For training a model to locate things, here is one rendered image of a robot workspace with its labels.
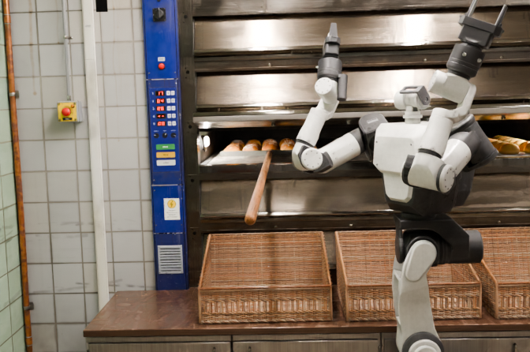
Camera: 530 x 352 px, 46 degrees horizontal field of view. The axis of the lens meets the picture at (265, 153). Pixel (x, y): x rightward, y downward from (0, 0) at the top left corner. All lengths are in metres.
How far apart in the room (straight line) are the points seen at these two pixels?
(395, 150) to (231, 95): 1.13
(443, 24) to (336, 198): 0.96
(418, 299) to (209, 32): 1.58
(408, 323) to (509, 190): 1.16
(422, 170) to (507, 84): 1.46
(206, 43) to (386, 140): 1.20
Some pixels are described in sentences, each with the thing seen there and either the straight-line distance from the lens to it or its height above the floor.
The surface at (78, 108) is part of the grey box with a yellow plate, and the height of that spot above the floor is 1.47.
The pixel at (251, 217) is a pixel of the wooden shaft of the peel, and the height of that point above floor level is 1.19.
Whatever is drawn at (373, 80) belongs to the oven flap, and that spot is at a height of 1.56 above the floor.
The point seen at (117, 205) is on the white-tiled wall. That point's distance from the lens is 3.18.
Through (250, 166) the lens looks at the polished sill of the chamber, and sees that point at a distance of 3.04.
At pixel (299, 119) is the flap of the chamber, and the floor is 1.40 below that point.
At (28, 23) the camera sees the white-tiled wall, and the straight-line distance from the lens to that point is 3.28.
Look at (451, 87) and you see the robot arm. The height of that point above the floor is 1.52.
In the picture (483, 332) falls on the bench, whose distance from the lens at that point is 2.76.
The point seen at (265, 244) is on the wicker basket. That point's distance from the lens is 3.05.
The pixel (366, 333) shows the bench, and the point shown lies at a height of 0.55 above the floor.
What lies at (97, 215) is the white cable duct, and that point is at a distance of 3.19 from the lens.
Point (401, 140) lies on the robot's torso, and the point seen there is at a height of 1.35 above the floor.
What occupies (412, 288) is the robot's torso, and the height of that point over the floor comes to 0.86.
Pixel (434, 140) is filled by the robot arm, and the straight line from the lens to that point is 1.79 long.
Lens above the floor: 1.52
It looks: 5 degrees down
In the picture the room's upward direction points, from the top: 2 degrees counter-clockwise
